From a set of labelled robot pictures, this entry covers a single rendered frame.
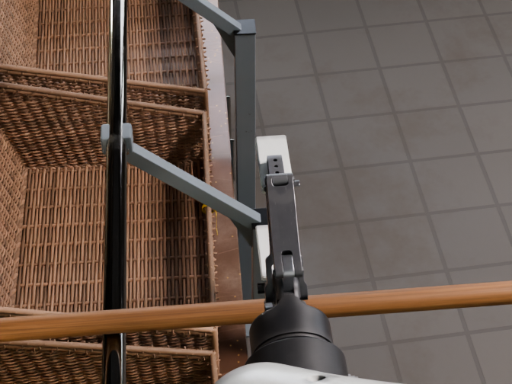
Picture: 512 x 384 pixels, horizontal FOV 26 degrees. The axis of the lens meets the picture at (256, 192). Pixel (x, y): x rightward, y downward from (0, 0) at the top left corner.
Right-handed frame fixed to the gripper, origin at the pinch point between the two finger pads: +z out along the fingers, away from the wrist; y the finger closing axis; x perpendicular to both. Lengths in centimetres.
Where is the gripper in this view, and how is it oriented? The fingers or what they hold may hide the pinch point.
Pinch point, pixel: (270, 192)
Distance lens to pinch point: 113.2
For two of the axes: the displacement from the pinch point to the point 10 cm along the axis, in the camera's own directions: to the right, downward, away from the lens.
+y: 0.0, 6.6, 7.5
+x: 10.0, -0.7, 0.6
